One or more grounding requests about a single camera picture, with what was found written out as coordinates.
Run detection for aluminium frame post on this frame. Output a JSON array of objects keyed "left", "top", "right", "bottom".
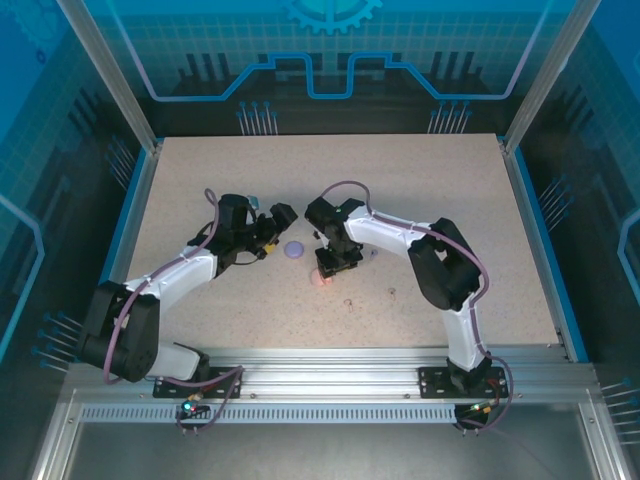
[
  {"left": 55, "top": 0, "right": 164, "bottom": 154},
  {"left": 501, "top": 0, "right": 605, "bottom": 154}
]

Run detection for blue table border strip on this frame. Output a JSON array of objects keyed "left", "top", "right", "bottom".
[
  {"left": 509, "top": 148, "right": 590, "bottom": 362},
  {"left": 73, "top": 148, "right": 152, "bottom": 362}
]

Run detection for grey metal base tray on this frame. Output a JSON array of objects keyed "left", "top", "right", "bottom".
[{"left": 29, "top": 388, "right": 631, "bottom": 480}]

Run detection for aluminium table side rail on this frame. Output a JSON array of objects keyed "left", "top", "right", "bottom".
[
  {"left": 92, "top": 139, "right": 165, "bottom": 362},
  {"left": 498, "top": 135, "right": 571, "bottom": 361}
]

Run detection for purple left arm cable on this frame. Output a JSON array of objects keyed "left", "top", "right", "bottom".
[{"left": 102, "top": 187, "right": 246, "bottom": 436}]

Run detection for perforated metal cable duct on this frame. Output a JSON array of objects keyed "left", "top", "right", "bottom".
[{"left": 79, "top": 405, "right": 459, "bottom": 424}]

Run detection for small controller board with LED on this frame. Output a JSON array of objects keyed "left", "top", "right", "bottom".
[
  {"left": 459, "top": 399, "right": 501, "bottom": 419},
  {"left": 179, "top": 394, "right": 209, "bottom": 419}
]

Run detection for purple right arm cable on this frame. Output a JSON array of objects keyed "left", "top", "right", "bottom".
[{"left": 317, "top": 179, "right": 516, "bottom": 436}]

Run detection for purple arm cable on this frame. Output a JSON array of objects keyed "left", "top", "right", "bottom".
[
  {"left": 102, "top": 187, "right": 246, "bottom": 436},
  {"left": 317, "top": 179, "right": 516, "bottom": 436}
]

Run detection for long aluminium base rail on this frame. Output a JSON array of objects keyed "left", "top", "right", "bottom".
[{"left": 64, "top": 347, "right": 599, "bottom": 401}]

